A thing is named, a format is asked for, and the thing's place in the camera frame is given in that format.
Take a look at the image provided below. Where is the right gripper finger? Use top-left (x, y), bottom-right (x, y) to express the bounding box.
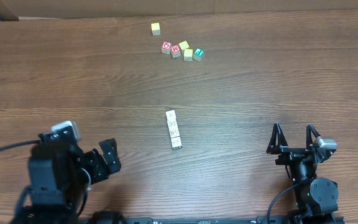
top-left (306, 123), bottom-right (320, 149)
top-left (266, 123), bottom-right (288, 154)

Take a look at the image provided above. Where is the white block row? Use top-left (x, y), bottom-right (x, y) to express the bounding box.
top-left (171, 136), bottom-right (182, 149)
top-left (169, 127), bottom-right (180, 138)
top-left (167, 119), bottom-right (178, 129)

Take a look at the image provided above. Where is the white block single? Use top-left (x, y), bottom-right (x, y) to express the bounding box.
top-left (165, 110), bottom-right (177, 121)

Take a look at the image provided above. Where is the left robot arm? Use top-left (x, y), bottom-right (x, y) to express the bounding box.
top-left (11, 128), bottom-right (121, 223)

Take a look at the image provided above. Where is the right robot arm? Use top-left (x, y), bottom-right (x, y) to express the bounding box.
top-left (259, 123), bottom-right (344, 224)

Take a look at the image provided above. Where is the green wooden block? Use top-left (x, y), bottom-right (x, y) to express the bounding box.
top-left (193, 48), bottom-right (204, 61)

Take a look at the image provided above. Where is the red O wooden block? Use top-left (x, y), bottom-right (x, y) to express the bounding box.
top-left (161, 41), bottom-right (172, 55)

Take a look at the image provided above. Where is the red M wooden block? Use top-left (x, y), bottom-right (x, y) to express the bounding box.
top-left (170, 44), bottom-right (181, 58)

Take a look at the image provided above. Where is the yellow block lower cluster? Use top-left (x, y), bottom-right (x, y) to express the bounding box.
top-left (183, 49), bottom-right (193, 62)

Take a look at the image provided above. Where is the yellow block cluster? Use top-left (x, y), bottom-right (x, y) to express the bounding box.
top-left (178, 40), bottom-right (190, 52)
top-left (183, 49), bottom-right (193, 62)

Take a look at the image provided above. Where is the yellow block upper cluster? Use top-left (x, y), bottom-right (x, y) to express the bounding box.
top-left (178, 40), bottom-right (190, 52)

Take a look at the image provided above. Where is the far yellow wooden block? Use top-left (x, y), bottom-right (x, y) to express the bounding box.
top-left (151, 22), bottom-right (161, 35)

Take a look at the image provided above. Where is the cardboard box back edge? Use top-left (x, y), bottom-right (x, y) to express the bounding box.
top-left (0, 0), bottom-right (358, 21)

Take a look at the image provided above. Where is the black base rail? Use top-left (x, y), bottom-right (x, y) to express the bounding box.
top-left (85, 211), bottom-right (346, 224)

